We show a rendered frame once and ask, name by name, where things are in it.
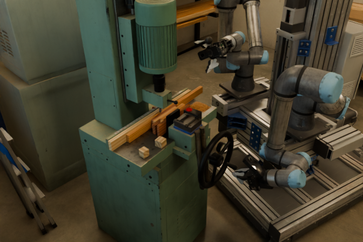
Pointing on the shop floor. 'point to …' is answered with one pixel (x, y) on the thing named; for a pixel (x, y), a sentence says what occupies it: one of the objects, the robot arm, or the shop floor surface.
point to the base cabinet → (146, 201)
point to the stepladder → (9, 166)
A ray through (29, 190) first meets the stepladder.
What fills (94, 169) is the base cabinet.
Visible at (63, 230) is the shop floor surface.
